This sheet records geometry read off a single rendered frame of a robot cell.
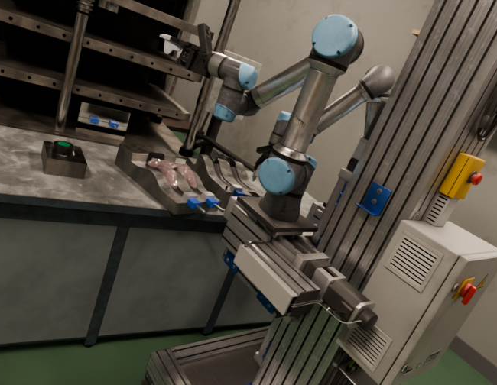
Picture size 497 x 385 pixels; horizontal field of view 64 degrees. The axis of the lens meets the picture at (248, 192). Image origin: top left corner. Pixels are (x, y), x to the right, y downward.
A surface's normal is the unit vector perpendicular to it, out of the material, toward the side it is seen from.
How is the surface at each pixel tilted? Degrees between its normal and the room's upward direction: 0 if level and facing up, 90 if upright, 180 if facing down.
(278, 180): 98
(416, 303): 90
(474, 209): 90
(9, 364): 0
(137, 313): 90
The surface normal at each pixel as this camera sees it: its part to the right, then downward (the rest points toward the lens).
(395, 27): -0.75, -0.06
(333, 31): -0.38, 0.03
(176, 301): 0.47, 0.45
